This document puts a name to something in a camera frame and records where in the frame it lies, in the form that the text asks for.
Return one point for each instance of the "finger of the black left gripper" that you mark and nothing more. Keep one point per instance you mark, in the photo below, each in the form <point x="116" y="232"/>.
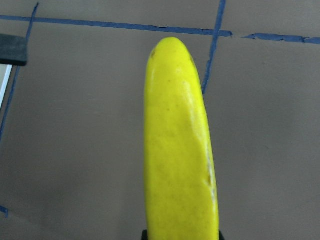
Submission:
<point x="13" y="50"/>

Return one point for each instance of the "yellow banana basket edge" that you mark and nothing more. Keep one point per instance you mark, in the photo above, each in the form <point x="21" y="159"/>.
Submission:
<point x="181" y="199"/>

